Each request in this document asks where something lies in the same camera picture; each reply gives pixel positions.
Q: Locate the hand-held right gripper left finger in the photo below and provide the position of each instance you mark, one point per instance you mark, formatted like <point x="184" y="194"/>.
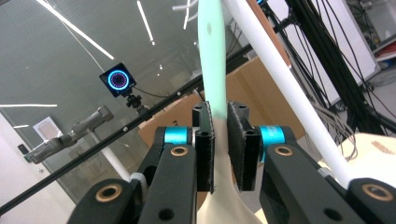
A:
<point x="205" y="149"/>

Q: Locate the ceiling light strip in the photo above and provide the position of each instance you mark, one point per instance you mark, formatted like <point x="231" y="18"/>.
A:
<point x="28" y="105"/>
<point x="74" y="28"/>
<point x="145" y="21"/>

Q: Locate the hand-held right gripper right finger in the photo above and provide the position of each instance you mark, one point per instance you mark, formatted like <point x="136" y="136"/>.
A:
<point x="243" y="149"/>

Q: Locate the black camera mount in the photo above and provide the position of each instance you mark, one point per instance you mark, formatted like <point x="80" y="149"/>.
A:
<point x="135" y="102"/>

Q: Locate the white post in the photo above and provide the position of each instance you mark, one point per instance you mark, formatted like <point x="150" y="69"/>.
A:
<point x="115" y="158"/>

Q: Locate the brown cardboard box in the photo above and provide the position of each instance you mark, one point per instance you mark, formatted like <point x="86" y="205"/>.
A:
<point x="249" y="87"/>

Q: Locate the white board panel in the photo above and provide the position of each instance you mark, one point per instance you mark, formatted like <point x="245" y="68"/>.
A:
<point x="351" y="31"/>

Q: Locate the white utensil rack stand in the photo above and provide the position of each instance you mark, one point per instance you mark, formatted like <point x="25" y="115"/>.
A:
<point x="280" y="77"/>

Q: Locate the thin black crossbar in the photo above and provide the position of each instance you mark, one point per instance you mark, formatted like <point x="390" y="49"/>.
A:
<point x="93" y="149"/>

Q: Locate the brown tape piece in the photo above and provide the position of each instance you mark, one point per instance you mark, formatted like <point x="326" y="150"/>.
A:
<point x="383" y="147"/>

